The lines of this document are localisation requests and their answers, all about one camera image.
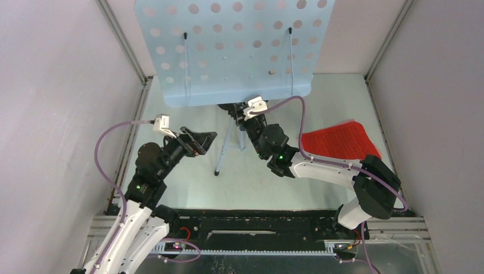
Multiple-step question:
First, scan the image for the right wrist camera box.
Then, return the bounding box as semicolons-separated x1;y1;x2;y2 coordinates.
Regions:
243;96;268;120

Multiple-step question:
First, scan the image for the red sheet music page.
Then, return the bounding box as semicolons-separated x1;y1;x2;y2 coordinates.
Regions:
302;120;381;160

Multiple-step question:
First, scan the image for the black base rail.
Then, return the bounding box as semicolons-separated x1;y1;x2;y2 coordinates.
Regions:
151;205;370;252

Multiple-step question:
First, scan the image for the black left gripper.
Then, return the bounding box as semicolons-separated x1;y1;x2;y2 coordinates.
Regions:
157;126;217;180

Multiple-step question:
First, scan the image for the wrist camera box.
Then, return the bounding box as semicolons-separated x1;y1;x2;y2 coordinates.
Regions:
152;114;178;139
243;96;268;120

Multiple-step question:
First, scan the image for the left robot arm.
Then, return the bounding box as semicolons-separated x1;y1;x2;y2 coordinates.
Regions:
71;122;217;273

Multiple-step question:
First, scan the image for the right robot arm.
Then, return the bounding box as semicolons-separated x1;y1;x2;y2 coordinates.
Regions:
225;99;401;239

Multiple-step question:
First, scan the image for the light blue music stand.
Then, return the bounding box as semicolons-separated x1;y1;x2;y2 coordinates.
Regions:
134;0;336;178

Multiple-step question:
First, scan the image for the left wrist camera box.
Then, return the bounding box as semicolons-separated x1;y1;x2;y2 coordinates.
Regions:
152;114;178;139

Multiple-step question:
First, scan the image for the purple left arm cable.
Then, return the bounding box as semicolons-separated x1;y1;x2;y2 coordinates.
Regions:
88;120;202;274

